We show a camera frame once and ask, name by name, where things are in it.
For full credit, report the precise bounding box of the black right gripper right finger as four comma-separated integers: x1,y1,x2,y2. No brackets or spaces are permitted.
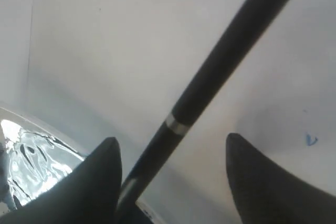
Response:
226,133,335,223

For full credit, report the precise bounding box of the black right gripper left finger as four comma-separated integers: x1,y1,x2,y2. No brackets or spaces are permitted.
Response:
1,137,122,223

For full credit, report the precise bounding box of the black paintbrush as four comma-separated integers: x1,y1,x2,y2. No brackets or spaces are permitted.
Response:
115,0,289,221

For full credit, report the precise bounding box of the white plate with blue paint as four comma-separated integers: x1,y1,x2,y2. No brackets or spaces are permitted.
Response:
1,105,86,214

